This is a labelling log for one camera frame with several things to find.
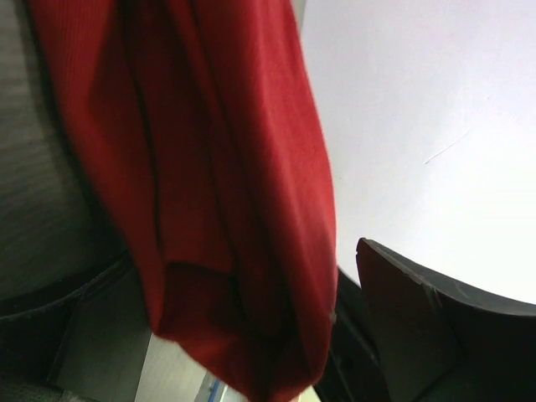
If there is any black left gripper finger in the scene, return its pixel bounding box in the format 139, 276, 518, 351
1, 253, 152, 401

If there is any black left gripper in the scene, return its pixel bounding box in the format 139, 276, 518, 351
314, 239, 535, 402

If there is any red t-shirt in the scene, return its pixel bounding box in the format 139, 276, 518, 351
28, 1, 338, 401

